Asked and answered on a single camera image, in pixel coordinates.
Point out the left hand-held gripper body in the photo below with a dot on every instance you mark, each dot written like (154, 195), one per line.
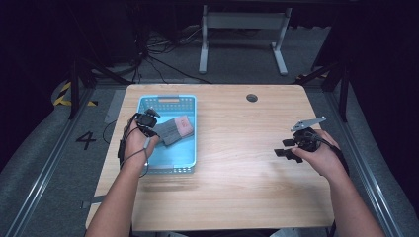
(146, 120)

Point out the black metal stand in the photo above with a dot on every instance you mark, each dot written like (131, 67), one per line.
(75, 89)
(344, 92)

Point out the yellow black hazard tape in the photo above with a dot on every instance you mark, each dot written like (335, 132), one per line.
(62, 95)

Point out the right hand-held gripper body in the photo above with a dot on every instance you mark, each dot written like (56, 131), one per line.
(306, 138)

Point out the small grey tape piece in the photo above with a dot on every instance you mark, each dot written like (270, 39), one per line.
(89, 202)

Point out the aluminium floor rail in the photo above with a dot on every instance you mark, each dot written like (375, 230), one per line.
(365, 177)
(49, 164)

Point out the person's left hand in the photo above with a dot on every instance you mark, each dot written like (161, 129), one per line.
(136, 144)

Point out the white metal desk frame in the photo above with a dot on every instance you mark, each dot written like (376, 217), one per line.
(243, 20)

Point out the grey floor tape strip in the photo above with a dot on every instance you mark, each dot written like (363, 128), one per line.
(114, 107)

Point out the blue plastic basket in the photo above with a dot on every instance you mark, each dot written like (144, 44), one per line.
(178, 154)

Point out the person's right hand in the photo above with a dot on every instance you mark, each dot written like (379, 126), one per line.
(321, 161)

